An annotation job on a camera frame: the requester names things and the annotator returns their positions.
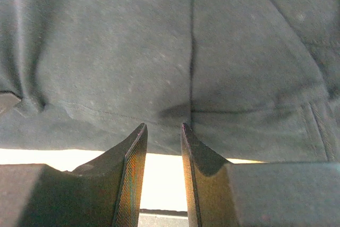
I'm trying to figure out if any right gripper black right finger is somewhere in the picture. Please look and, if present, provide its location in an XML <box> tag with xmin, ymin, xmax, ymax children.
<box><xmin>181</xmin><ymin>124</ymin><xmax>339</xmax><ymax>226</ymax></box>

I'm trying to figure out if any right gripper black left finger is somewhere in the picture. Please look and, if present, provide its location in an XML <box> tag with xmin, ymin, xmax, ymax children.
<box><xmin>1</xmin><ymin>123</ymin><xmax>148</xmax><ymax>226</ymax></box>

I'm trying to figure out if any black t shirt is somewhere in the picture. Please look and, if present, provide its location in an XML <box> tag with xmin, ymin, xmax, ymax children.
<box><xmin>1</xmin><ymin>0</ymin><xmax>339</xmax><ymax>162</ymax></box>

